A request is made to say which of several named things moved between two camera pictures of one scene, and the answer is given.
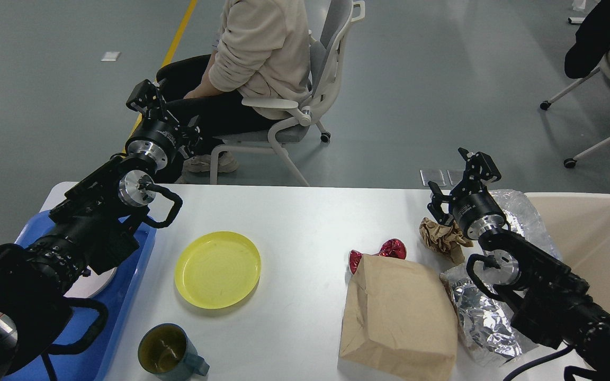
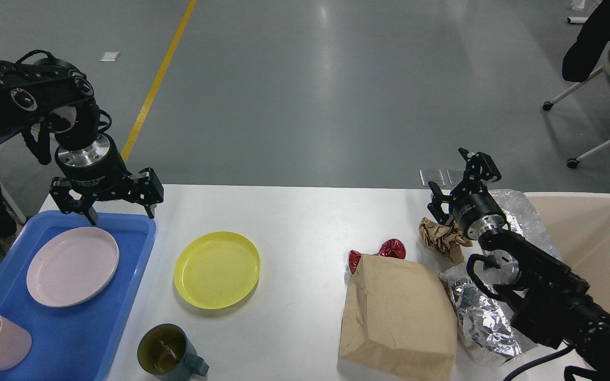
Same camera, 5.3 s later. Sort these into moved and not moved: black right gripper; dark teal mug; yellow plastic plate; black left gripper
Moved: black left gripper
Not moved: yellow plastic plate; dark teal mug; black right gripper
